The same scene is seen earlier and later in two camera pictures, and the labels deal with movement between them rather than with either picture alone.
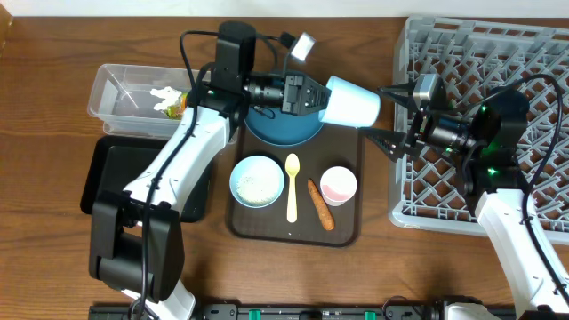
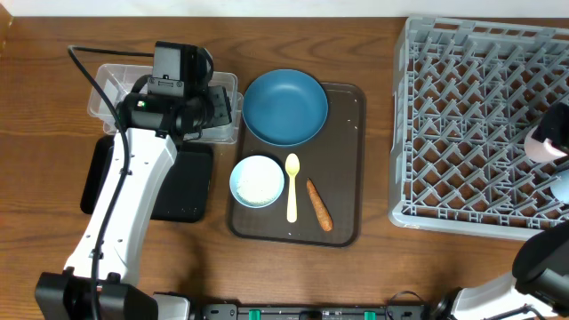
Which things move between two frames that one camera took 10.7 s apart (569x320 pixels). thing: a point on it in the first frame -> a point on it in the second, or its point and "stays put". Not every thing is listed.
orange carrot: x=324 y=212 stays put
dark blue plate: x=276 y=126 stays put
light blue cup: x=350 y=104 -> x=560 y=188
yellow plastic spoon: x=292 y=165 stays put
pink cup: x=338 y=185 -> x=538 y=150
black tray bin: x=112 y=163 stays put
